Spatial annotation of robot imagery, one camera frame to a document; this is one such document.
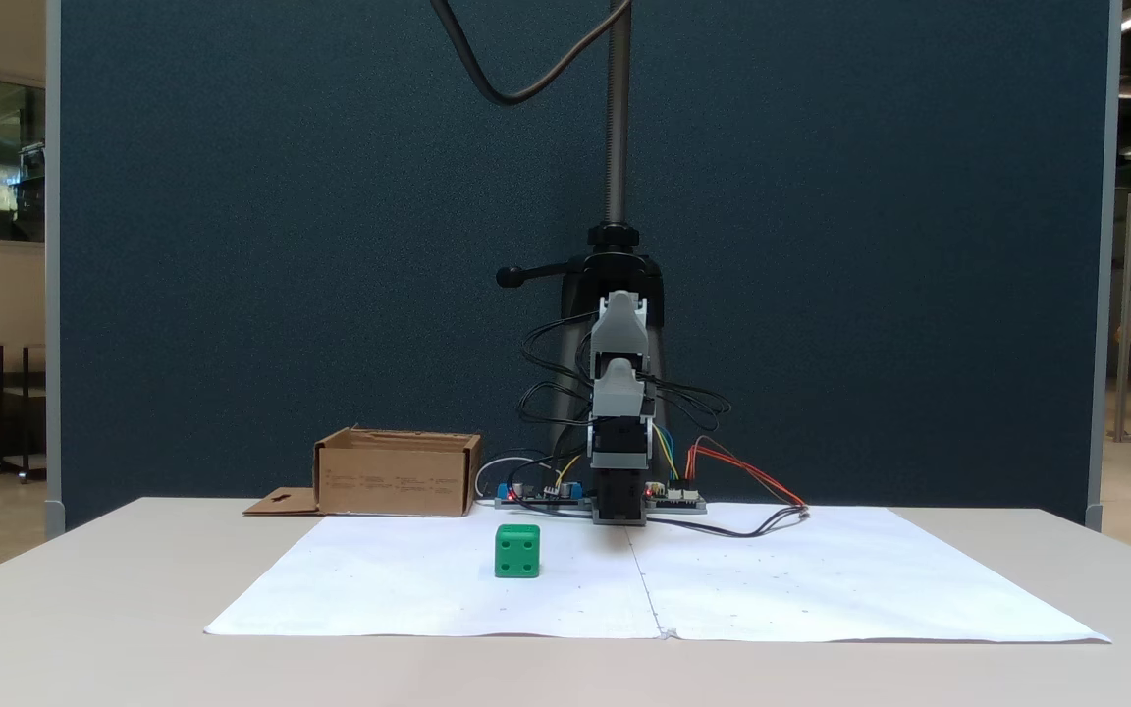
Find black arm wire bundle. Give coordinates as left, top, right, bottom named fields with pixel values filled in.
left=652, top=378, right=732, bottom=434
left=519, top=312, right=598, bottom=425

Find white paper sheet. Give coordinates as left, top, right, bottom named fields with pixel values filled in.
left=204, top=513, right=665, bottom=640
left=628, top=503, right=1112, bottom=645

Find blue circuit board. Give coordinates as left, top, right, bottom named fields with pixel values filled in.
left=495, top=479, right=590, bottom=509

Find black camera cable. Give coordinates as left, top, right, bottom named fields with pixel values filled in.
left=430, top=0, right=631, bottom=107

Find blue partition panel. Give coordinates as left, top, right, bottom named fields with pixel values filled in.
left=45, top=0, right=1122, bottom=536

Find dark circuit board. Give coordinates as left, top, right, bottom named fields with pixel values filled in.
left=646, top=483, right=708, bottom=515

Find wall window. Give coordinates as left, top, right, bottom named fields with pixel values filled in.
left=0, top=66, right=47, bottom=253

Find brown cardboard box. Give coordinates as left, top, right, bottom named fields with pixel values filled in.
left=243, top=426, right=483, bottom=518

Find black shelf cart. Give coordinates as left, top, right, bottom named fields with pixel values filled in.
left=0, top=343, right=47, bottom=483

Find green dice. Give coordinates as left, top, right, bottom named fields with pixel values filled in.
left=494, top=523, right=542, bottom=579

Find yellow wire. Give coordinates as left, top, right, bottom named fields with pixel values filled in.
left=654, top=422, right=681, bottom=484

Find white cable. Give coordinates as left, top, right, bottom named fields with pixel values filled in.
left=474, top=453, right=531, bottom=503

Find black camera stand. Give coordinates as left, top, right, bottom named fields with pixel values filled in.
left=497, top=0, right=671, bottom=462

